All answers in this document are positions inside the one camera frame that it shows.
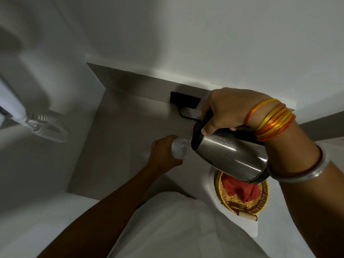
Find person's right hand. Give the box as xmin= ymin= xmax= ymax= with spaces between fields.
xmin=201 ymin=87 xmax=272 ymax=136

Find person's left hand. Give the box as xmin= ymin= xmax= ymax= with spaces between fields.
xmin=147 ymin=134 xmax=184 ymax=173

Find clear glass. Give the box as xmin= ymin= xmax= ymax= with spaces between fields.
xmin=171 ymin=138 xmax=192 ymax=160

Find stainless steel electric kettle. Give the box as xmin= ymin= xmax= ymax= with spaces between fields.
xmin=190 ymin=109 xmax=270 ymax=184

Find person's right forearm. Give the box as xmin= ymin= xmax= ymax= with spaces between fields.
xmin=246 ymin=98 xmax=344 ymax=258

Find person's left forearm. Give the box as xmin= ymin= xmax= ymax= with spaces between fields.
xmin=36 ymin=164 xmax=172 ymax=258

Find orange and yellow bangles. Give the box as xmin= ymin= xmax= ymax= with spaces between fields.
xmin=244 ymin=98 xmax=297 ymax=142

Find person's white garment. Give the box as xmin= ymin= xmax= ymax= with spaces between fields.
xmin=107 ymin=191 xmax=269 ymax=258

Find red cloth napkin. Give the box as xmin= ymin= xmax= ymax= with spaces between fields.
xmin=221 ymin=173 xmax=260 ymax=203

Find woven wicker basket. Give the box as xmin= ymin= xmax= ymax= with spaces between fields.
xmin=214 ymin=170 xmax=270 ymax=216

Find white tray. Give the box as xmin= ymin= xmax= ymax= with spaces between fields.
xmin=207 ymin=166 xmax=259 ymax=238

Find black power cable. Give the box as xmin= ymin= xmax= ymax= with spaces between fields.
xmin=177 ymin=106 xmax=200 ymax=122

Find black wall socket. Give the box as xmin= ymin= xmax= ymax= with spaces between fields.
xmin=170 ymin=91 xmax=201 ymax=109

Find silver metal bracelet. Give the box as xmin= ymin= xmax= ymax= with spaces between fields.
xmin=267 ymin=144 xmax=330 ymax=184

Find white coiled cord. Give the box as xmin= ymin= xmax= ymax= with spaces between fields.
xmin=26 ymin=113 xmax=71 ymax=143

